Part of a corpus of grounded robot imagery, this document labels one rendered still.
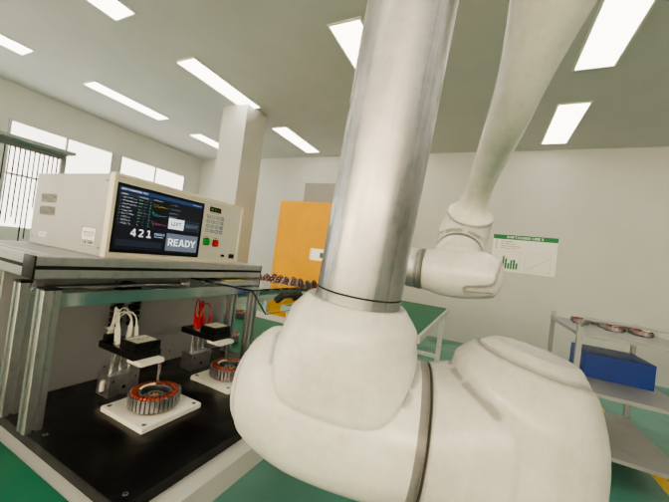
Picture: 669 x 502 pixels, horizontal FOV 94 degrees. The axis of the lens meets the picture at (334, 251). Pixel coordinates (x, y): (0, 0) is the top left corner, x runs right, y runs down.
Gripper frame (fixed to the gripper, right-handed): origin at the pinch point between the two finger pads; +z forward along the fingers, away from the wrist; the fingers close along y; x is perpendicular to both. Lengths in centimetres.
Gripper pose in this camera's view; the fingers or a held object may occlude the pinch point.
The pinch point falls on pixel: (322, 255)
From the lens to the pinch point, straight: 81.2
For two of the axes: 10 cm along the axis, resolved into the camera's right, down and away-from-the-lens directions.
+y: 4.3, 0.6, 9.0
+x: 1.3, -9.9, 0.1
